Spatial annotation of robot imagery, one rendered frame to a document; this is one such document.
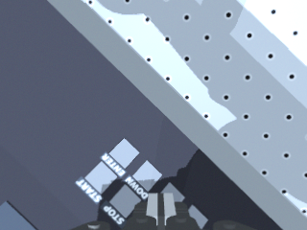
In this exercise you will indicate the white lab instrument with lid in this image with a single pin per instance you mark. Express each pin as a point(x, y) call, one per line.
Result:
point(88, 129)

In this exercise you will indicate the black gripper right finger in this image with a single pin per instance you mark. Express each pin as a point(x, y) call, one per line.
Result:
point(175, 216)

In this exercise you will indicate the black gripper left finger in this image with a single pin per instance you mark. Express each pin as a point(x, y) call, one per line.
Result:
point(146, 216)

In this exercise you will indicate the grey perforated base plate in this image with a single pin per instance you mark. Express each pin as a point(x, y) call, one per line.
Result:
point(240, 64)

